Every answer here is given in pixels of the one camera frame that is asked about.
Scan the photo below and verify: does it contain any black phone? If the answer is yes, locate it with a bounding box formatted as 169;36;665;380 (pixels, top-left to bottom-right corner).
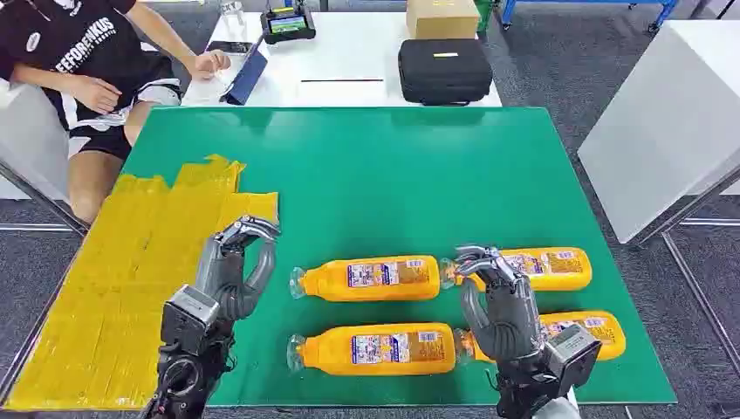
205;40;254;57

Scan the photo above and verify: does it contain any orange drink bottle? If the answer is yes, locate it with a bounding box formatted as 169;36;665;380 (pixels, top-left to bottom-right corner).
285;322;458;378
453;310;627;364
438;246;593;293
289;255;442;304

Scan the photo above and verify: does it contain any person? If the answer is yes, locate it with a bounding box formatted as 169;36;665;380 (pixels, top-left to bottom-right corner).
0;0;233;226

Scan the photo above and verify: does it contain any blue metal frame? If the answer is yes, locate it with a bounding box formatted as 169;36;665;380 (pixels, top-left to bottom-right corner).
499;0;681;32

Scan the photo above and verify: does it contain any clear drinking glass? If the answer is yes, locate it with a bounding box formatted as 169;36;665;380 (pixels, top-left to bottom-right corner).
218;0;247;28

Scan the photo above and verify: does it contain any blue folder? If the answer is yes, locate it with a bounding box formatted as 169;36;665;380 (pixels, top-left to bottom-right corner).
219;35;270;107

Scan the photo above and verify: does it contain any black controller with screen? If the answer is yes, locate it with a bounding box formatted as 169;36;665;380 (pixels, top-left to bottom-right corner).
259;3;318;46

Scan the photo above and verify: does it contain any green mat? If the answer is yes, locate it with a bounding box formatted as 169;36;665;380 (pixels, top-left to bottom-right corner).
120;106;679;408

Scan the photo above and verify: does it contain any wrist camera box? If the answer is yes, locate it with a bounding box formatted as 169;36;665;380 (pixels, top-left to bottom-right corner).
543;323;603;398
160;284;222;355

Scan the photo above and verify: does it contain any yellow sheet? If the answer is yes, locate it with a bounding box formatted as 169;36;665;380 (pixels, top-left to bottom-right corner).
3;154;280;412

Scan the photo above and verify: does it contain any cardboard box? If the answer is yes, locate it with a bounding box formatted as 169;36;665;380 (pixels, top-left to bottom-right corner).
405;0;482;41

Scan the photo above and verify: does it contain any person's right hand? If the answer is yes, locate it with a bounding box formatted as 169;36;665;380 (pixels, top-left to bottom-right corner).
69;75;124;115

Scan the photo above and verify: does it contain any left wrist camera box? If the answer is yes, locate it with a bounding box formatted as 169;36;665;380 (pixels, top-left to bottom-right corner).
160;284;222;355

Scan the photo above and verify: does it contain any black carrying case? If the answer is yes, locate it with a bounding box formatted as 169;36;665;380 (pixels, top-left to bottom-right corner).
397;38;494;107

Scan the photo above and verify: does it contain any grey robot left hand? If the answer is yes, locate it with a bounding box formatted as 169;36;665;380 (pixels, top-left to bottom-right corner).
193;215;283;323

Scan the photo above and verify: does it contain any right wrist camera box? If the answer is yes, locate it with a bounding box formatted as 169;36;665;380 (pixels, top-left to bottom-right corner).
543;323;603;398

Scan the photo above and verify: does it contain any person's left hand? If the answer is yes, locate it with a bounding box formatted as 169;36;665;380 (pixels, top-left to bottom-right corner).
188;49;233;81

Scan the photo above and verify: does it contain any green crate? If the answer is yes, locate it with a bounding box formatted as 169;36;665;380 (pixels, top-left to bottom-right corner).
473;0;497;33

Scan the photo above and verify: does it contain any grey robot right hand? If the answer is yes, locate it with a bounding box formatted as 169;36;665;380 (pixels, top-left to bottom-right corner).
453;244;548;363

